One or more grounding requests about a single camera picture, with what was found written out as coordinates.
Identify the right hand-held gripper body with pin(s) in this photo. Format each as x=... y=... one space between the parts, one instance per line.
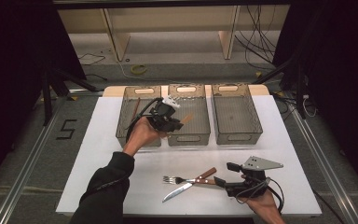
x=248 y=188

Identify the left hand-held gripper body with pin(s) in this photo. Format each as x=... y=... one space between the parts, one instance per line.
x=163 y=115

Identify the smoky translucent plastic bin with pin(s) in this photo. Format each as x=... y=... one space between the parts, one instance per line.
x=236 y=124
x=195 y=130
x=127 y=124

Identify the person's left hand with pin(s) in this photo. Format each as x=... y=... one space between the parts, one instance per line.
x=143 y=133

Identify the person's right hand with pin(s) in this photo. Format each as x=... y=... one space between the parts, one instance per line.
x=267 y=208

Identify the yellow tape roll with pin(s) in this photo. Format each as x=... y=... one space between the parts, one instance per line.
x=134 y=71

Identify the black metal stand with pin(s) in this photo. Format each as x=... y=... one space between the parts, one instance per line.
x=298 y=93
x=46 y=99

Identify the black curtain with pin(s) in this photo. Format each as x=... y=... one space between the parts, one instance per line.
x=345 y=77
x=12 y=77

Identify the aluminium floor rail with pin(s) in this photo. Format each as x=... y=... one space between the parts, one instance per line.
x=28 y=161
x=326 y=168

